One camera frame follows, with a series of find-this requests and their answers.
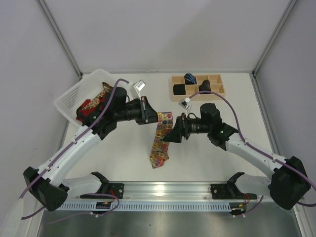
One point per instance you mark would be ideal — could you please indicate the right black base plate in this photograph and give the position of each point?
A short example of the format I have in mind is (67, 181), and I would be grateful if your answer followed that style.
(220, 191)

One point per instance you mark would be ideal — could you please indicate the rolled dark brown tie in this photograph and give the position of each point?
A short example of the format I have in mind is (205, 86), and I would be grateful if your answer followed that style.
(204, 88)

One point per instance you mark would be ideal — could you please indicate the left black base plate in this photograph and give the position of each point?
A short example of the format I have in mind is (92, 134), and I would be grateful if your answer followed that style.
(115, 189)

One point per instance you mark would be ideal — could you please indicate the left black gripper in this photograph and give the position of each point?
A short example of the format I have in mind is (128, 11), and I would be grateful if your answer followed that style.
(143, 111)

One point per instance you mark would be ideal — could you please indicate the colourful patterned tie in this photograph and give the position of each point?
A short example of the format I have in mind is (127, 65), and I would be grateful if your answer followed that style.
(159, 152)

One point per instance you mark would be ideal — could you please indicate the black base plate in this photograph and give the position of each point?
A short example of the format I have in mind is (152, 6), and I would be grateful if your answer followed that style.
(115, 189)
(220, 191)

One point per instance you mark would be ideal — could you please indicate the beige patterned tie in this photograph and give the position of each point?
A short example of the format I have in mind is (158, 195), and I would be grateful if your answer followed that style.
(89, 104)

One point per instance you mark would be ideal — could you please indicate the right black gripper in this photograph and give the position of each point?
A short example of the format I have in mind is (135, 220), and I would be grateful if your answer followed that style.
(183, 126)

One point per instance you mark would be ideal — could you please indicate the rolled blue striped tie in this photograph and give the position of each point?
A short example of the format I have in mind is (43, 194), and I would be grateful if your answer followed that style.
(190, 79)

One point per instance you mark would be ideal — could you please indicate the aluminium mounting rail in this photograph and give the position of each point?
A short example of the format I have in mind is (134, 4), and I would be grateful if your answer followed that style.
(173, 191)

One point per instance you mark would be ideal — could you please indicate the white slotted cable duct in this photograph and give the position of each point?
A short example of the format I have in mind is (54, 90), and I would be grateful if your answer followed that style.
(84, 205)

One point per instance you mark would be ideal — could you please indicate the red tie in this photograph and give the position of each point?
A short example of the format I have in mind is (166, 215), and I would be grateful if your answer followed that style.
(83, 114)

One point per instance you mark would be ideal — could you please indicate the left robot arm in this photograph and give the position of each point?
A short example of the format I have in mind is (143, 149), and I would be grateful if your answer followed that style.
(48, 183)

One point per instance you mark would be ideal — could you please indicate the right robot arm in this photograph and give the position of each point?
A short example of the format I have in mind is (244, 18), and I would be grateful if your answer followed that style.
(285, 179)

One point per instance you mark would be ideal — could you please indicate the wooden compartment box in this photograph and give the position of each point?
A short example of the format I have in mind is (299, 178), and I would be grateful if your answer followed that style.
(216, 84)

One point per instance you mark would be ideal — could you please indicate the rolled black tie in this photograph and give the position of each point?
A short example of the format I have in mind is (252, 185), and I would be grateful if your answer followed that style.
(179, 89)

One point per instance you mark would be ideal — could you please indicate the white plastic basket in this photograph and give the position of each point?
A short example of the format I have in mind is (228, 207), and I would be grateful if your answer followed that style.
(87, 88)

